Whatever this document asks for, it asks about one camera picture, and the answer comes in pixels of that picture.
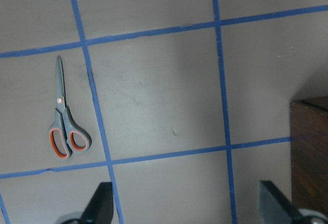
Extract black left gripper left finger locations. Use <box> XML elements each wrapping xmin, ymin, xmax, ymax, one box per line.
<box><xmin>57</xmin><ymin>182</ymin><xmax>114</xmax><ymax>223</ymax></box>

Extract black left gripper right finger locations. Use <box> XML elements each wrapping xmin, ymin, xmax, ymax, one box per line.
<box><xmin>258</xmin><ymin>180</ymin><xmax>327</xmax><ymax>224</ymax></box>

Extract grey orange scissors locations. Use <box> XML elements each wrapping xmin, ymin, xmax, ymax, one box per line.
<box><xmin>48</xmin><ymin>56</ymin><xmax>92</xmax><ymax>160</ymax></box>

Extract dark wooden drawer cabinet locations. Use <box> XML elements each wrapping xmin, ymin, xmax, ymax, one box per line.
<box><xmin>290</xmin><ymin>96</ymin><xmax>327</xmax><ymax>215</ymax></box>

